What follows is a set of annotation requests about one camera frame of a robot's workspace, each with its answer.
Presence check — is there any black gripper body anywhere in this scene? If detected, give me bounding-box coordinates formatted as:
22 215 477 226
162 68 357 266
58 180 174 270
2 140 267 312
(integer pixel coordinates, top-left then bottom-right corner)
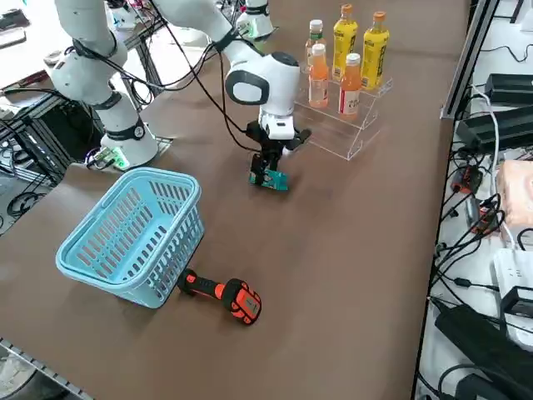
245 119 312 158

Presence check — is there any orange black barcode scanner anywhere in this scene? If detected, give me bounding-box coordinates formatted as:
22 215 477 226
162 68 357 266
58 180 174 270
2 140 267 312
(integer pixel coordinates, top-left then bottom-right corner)
177 268 263 329

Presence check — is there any clear acrylic stepped shelf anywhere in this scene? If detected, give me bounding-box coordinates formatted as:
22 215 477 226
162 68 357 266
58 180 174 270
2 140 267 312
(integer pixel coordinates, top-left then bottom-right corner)
291 62 395 162

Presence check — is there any light blue plastic basket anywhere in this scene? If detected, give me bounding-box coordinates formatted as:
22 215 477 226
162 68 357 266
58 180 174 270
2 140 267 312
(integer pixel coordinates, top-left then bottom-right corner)
55 167 205 310

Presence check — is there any orange drink bottle white cap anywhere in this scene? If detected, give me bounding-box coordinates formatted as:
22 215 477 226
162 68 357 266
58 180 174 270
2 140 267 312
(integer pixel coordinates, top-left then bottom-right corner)
307 43 330 108
337 52 362 118

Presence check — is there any pale tea bottle white cap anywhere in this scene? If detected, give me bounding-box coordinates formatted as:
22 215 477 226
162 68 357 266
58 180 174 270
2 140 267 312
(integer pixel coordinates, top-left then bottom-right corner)
305 19 328 74

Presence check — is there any yellow drink bottle orange cap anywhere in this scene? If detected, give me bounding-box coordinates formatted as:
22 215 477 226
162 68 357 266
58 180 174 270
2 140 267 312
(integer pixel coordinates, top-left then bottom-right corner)
360 11 391 92
331 3 358 83

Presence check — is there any orange black plug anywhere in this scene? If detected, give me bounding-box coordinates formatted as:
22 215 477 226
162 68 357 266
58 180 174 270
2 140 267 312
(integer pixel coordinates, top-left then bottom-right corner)
452 165 484 193

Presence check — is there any black metal rack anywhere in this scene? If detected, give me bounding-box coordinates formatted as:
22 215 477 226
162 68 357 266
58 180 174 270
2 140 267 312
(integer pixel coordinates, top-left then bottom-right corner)
0 81 88 188

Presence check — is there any black power supply brick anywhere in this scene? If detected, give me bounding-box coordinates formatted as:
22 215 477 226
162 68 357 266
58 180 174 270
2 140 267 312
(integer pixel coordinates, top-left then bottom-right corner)
485 73 533 105
456 106 533 153

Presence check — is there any peach tissue pack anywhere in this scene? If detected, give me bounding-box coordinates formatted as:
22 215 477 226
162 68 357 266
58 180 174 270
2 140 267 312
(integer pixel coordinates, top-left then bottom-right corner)
497 160 533 230

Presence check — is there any white power strip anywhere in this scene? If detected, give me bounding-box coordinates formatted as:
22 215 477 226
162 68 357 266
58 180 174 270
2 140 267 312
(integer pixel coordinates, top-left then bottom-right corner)
492 247 533 303

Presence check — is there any black fabric bag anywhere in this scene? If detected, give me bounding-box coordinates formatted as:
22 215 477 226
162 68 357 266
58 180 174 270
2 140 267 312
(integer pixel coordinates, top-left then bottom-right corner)
435 303 533 400

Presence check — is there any black square adapter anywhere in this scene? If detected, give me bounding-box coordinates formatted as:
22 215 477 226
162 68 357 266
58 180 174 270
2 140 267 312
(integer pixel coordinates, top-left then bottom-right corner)
499 286 533 330

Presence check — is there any black cable bundle along arm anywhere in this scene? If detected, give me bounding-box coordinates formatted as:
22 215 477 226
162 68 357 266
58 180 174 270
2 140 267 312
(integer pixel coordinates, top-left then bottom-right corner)
72 0 267 152

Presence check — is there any aluminium camera post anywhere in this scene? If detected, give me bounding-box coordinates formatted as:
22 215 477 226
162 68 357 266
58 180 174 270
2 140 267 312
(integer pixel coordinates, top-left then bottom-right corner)
441 0 501 122

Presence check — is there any white cable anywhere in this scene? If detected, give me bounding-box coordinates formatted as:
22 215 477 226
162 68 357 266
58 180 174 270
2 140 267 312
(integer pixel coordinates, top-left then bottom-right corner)
472 82 524 251

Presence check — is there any aluminium table edge rail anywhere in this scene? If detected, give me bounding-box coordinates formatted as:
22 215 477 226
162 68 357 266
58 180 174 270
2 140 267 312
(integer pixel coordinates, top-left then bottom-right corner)
0 336 93 400

